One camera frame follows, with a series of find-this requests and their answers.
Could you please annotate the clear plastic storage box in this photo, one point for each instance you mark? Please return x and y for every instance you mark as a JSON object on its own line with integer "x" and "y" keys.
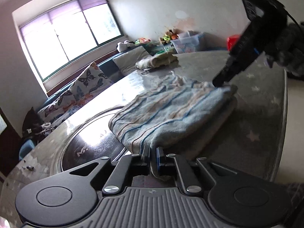
{"x": 187, "y": 42}

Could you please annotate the round glass turntable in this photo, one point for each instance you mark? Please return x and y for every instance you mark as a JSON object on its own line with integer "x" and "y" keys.
{"x": 95, "y": 142}

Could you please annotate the blue striped shirt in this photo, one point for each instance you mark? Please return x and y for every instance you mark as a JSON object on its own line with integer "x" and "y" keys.
{"x": 171, "y": 109}

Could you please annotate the crumpled light cloth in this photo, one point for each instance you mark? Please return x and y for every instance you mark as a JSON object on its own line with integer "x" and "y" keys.
{"x": 45, "y": 127}

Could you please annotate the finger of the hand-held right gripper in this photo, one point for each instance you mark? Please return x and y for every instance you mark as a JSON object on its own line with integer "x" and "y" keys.
{"x": 224, "y": 77}

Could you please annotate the purple roller blind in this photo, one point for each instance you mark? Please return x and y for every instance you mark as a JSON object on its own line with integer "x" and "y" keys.
{"x": 71, "y": 7}

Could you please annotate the white plush toy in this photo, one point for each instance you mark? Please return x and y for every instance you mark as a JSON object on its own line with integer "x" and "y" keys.
{"x": 124, "y": 46}

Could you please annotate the red container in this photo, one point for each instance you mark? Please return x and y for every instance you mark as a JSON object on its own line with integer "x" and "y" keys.
{"x": 232, "y": 43}

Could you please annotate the folded cloth in plastic bag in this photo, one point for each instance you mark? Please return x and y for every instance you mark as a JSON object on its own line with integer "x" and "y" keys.
{"x": 158, "y": 61}

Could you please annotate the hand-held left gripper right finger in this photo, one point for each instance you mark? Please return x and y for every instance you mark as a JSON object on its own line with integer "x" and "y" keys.
{"x": 158, "y": 159}

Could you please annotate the butterfly print pillow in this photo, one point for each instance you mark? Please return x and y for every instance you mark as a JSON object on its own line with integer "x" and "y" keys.
{"x": 90, "y": 80}
{"x": 59, "y": 106}

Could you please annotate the green pink plush toys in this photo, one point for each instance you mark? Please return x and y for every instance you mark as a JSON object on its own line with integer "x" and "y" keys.
{"x": 142, "y": 41}

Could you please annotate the person's dark knit garment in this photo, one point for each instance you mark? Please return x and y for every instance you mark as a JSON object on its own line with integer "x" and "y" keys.
{"x": 295, "y": 206}

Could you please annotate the black bag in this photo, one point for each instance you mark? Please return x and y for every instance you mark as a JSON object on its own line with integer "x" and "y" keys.
{"x": 32, "y": 123}

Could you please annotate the grey pillow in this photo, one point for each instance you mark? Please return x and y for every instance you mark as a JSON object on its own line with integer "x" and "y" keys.
{"x": 130, "y": 60}

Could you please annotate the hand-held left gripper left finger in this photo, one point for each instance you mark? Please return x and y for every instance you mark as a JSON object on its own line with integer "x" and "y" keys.
{"x": 146, "y": 155}

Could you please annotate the green framed window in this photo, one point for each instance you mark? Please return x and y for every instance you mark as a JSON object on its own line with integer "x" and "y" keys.
{"x": 71, "y": 35}

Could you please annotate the brown plush toys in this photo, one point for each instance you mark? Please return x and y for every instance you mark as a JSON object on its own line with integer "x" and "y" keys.
{"x": 169, "y": 36}

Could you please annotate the person's right hand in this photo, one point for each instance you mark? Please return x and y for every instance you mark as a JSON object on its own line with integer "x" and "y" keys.
{"x": 292, "y": 49}

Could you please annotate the dark wooden glass door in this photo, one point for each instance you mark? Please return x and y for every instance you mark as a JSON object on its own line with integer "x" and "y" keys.
{"x": 9, "y": 147}

